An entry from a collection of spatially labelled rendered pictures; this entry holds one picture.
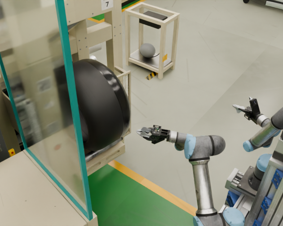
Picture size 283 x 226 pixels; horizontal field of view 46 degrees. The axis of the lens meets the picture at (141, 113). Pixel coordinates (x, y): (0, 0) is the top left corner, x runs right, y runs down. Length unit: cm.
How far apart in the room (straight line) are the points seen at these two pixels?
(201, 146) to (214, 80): 278
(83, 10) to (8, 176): 102
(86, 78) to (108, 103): 19
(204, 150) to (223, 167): 158
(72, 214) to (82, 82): 75
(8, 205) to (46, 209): 17
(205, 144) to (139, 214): 131
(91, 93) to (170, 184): 158
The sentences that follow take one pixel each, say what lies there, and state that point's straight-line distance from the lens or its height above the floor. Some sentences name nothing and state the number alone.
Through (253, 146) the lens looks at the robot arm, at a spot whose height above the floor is 97.
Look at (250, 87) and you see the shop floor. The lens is 456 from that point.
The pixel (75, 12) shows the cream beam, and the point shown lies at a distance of 204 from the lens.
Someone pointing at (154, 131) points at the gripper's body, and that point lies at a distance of 210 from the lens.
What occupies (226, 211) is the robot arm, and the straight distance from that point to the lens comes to 192.
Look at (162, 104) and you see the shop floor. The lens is 402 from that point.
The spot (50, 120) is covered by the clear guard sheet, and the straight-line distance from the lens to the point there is 125.
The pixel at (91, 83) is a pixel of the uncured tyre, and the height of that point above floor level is 142.
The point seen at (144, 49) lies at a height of 29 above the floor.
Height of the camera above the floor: 249
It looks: 40 degrees down
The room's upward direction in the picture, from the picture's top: 1 degrees clockwise
